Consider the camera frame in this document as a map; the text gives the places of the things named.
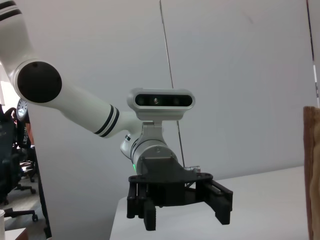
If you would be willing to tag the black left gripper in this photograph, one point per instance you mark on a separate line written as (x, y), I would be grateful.
(165, 180)

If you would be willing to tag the khaki canvas food bag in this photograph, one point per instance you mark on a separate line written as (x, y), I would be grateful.
(312, 175)

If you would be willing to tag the white and silver left robot arm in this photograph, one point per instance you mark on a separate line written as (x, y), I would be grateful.
(82, 100)

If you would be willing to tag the black partition panel edge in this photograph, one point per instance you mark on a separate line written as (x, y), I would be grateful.
(41, 187)

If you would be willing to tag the black caster chair base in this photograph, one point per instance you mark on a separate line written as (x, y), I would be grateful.
(20, 213)

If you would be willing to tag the light wooden desk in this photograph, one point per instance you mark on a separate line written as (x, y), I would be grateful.
(12, 235)

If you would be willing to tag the black chair with white letters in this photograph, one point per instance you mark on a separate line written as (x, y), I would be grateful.
(25, 135)

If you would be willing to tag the white paper cup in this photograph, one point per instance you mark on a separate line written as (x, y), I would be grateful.
(2, 221)

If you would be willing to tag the dark office chair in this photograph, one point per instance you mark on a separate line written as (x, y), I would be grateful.
(8, 150)

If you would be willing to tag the white round dial clock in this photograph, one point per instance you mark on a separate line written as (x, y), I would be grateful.
(22, 110)

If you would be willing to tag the silver left wrist depth camera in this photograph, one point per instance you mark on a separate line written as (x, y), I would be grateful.
(162, 101)

